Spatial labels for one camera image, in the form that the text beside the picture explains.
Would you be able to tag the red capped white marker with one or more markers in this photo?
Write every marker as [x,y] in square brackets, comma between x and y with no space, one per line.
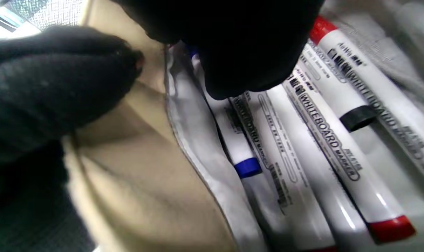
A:
[341,147]
[289,189]
[373,91]

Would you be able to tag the blue capped white marker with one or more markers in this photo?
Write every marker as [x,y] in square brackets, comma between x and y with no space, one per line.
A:
[236,143]

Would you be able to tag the black capped white marker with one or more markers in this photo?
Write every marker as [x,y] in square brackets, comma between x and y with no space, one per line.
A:
[338,91]
[331,210]

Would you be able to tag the person's left hand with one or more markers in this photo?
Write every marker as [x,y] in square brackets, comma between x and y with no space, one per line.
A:
[40,77]

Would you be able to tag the beige velcro pouch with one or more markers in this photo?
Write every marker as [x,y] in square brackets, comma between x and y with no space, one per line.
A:
[135,157]

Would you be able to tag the person's right hand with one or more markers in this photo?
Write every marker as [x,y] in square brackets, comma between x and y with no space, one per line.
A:
[233,42]

